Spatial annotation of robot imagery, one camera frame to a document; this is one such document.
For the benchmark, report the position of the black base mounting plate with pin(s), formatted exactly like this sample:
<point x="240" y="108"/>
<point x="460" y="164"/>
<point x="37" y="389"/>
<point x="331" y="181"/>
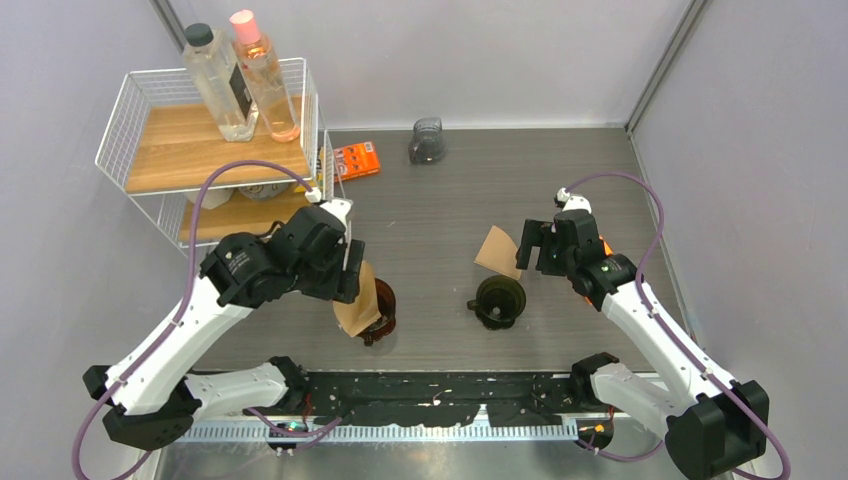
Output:
<point x="435" y="399"/>

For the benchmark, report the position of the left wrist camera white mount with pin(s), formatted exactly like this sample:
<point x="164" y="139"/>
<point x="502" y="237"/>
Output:
<point x="340" y="208"/>

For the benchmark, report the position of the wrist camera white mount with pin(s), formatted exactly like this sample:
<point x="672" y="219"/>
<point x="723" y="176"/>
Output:
<point x="566" y="200"/>
<point x="340" y="208"/>

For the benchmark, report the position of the brown plastic coffee dripper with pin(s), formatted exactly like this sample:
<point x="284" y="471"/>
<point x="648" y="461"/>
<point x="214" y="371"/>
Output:
<point x="386" y="322"/>

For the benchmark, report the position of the brown paper coffee filter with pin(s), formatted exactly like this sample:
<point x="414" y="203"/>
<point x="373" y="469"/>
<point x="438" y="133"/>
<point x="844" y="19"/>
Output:
<point x="356" y="317"/>
<point x="498" y="254"/>

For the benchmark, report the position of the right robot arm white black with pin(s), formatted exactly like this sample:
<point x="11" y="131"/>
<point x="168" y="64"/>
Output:
<point x="707" y="420"/>

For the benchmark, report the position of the pink bottle pink cap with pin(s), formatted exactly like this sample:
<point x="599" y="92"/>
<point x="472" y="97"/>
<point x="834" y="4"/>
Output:
<point x="263" y="74"/>

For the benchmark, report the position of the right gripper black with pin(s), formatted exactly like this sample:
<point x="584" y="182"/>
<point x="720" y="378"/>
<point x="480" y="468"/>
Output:
<point x="532" y="236"/>

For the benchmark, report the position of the round tin on shelf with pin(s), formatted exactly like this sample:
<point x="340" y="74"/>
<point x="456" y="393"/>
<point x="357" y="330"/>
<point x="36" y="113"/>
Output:
<point x="265" y="192"/>

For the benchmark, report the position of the clear bottle black cap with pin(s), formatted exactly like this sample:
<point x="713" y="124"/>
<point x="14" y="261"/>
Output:
<point x="213" y="67"/>

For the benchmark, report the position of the dark green coffee dripper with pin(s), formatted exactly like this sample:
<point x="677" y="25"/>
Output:
<point x="499" y="301"/>

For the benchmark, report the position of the grey plastic measuring cup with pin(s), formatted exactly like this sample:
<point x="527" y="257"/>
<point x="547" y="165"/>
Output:
<point x="427" y="144"/>

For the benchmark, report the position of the orange Scrub Daddy sponge package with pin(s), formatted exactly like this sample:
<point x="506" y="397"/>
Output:
<point x="598" y="281"/>

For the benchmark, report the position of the white wire shelf rack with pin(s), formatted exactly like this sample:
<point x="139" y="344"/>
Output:
<point x="160" y="142"/>

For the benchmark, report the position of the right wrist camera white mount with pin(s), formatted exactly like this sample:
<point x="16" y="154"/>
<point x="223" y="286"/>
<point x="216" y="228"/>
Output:
<point x="566" y="200"/>

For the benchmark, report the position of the white jug on shelf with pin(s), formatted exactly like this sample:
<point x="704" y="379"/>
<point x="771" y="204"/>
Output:
<point x="212" y="199"/>

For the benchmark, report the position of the small orange box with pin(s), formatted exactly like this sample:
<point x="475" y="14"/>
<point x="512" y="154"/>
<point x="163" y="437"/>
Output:
<point x="357" y="160"/>

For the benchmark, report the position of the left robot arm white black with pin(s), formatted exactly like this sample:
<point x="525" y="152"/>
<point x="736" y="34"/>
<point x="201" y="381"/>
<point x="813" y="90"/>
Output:
<point x="153" y="394"/>

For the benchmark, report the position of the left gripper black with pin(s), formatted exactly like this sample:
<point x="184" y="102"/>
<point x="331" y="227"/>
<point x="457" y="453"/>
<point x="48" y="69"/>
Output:
<point x="344" y="285"/>

